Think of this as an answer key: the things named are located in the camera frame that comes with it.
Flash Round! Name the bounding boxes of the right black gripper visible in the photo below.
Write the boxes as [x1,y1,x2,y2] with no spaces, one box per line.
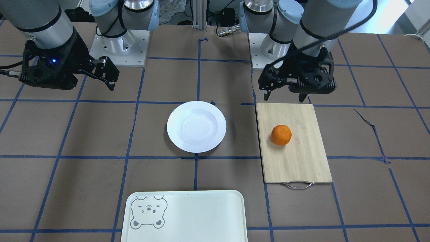
[18,30,120,91]

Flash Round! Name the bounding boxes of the orange fruit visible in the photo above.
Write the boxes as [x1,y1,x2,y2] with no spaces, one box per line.
[270,124,292,146]

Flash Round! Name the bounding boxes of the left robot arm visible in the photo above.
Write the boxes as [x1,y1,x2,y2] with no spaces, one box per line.
[240,0,361,102]

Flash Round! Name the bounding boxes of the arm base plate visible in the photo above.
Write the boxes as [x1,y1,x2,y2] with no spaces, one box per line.
[89,30,152,68]
[248,33,294,70]

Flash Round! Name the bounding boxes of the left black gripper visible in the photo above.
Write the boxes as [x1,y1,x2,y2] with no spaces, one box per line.
[258,47,337,103]

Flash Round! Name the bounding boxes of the bamboo cutting board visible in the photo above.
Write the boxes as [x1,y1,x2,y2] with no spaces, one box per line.
[256,103,332,188]

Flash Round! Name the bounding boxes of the cream bear tray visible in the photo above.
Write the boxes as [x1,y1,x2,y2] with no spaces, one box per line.
[121,190,248,242]

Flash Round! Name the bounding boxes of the white round plate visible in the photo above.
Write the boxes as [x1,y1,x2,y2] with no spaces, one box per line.
[166,101,227,153]

